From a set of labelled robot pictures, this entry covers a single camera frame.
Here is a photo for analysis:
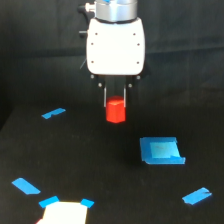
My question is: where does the blue tape strip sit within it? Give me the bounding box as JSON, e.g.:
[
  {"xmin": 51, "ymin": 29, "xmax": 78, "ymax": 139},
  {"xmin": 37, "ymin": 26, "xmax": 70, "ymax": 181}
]
[
  {"xmin": 41, "ymin": 108, "xmax": 66, "ymax": 119},
  {"xmin": 182, "ymin": 187, "xmax": 212, "ymax": 205},
  {"xmin": 12, "ymin": 178, "xmax": 40, "ymax": 195}
]

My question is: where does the blue taped square marker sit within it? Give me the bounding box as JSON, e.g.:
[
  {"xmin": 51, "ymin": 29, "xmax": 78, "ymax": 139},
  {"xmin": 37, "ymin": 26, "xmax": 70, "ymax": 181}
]
[{"xmin": 140, "ymin": 137, "xmax": 186, "ymax": 165}]

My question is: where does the blue tape on paper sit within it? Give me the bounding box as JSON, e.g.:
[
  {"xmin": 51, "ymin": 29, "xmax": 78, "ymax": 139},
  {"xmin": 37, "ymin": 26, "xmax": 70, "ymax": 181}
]
[
  {"xmin": 38, "ymin": 196, "xmax": 59, "ymax": 208},
  {"xmin": 81, "ymin": 199, "xmax": 94, "ymax": 208}
]

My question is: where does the blue tape on paper left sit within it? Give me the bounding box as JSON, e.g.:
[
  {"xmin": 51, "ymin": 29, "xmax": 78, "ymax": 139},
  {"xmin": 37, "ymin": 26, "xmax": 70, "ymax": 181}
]
[{"xmin": 38, "ymin": 196, "xmax": 59, "ymax": 208}]

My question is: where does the blue tape strip near left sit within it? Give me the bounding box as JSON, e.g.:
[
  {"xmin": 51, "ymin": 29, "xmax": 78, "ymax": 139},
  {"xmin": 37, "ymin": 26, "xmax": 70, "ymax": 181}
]
[{"xmin": 12, "ymin": 178, "xmax": 40, "ymax": 195}]

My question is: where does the red hexagonal block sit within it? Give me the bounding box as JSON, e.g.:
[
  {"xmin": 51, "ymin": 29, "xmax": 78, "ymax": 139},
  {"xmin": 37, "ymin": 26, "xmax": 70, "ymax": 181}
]
[{"xmin": 106, "ymin": 96, "xmax": 126, "ymax": 123}]

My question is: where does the blue tape on paper right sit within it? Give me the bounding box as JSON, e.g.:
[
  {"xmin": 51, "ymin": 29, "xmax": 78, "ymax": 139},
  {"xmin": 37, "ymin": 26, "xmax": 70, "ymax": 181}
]
[{"xmin": 81, "ymin": 199, "xmax": 94, "ymax": 208}]

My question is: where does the white paper sheet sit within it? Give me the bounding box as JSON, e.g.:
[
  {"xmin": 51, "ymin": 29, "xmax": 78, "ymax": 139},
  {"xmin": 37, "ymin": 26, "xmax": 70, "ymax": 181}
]
[{"xmin": 36, "ymin": 202, "xmax": 87, "ymax": 224}]

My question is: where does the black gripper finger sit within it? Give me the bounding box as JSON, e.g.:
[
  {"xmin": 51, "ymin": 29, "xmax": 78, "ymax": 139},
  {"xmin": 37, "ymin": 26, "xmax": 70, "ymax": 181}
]
[
  {"xmin": 103, "ymin": 85, "xmax": 107, "ymax": 107},
  {"xmin": 123, "ymin": 85, "xmax": 127, "ymax": 108}
]

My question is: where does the blue tape strip far left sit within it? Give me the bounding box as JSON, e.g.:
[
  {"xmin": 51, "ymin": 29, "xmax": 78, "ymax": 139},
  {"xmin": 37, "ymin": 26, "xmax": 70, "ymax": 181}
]
[{"xmin": 41, "ymin": 108, "xmax": 66, "ymax": 119}]

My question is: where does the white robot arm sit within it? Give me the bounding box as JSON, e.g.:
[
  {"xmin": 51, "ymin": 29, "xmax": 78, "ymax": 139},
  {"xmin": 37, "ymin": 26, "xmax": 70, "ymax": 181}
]
[{"xmin": 77, "ymin": 0, "xmax": 145, "ymax": 105}]

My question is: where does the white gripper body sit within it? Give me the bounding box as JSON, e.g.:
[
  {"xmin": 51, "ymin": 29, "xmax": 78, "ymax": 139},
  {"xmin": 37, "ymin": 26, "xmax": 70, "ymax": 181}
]
[{"xmin": 80, "ymin": 18, "xmax": 145, "ymax": 76}]

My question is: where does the blue tape strip right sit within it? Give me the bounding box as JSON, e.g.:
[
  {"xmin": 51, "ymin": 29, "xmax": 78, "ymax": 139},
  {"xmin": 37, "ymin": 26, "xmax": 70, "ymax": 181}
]
[{"xmin": 182, "ymin": 187, "xmax": 212, "ymax": 205}]

